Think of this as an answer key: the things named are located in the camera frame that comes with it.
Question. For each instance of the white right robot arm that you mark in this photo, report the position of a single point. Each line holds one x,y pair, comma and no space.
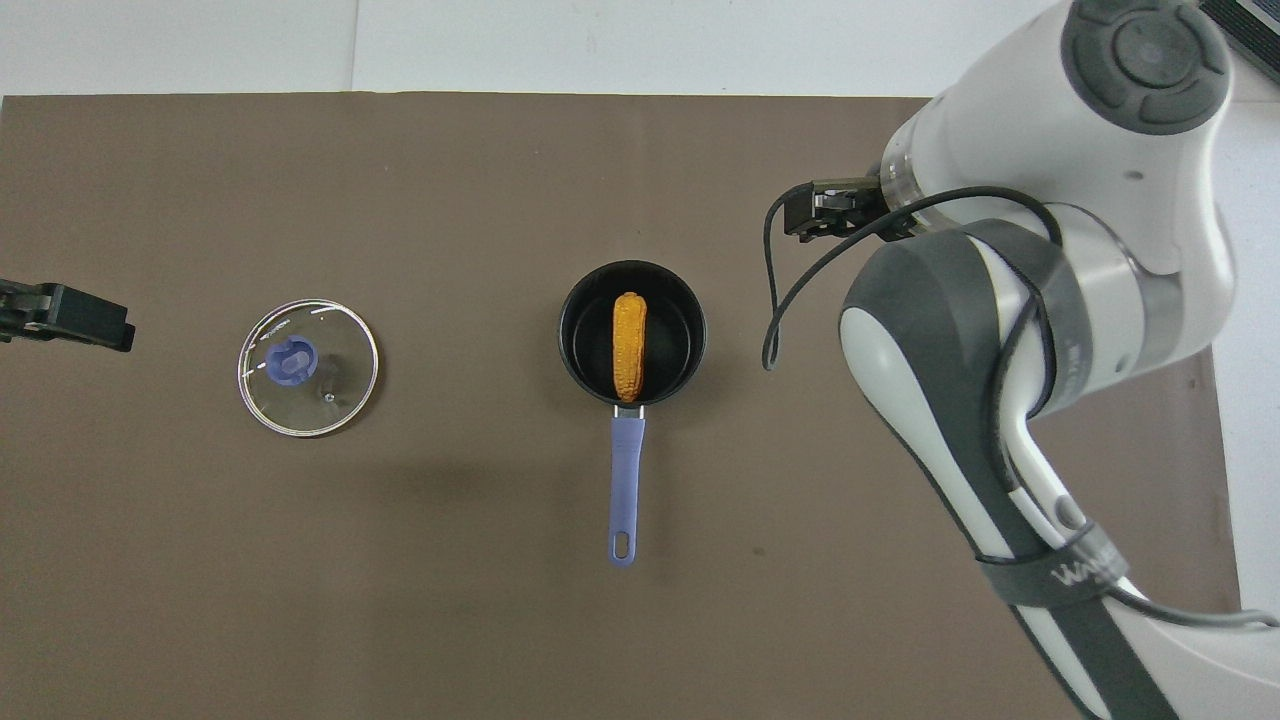
1100,250

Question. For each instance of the glass lid purple knob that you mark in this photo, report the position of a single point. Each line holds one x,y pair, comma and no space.
335,390

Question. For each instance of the yellow toy corn cob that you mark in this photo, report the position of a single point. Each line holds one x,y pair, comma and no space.
629,345

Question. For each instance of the brown table mat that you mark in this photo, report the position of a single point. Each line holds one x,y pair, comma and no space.
400,550

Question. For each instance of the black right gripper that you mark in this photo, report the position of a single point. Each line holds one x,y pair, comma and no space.
845,222

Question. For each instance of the dark ribbed metal device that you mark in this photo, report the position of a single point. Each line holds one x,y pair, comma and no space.
1255,30

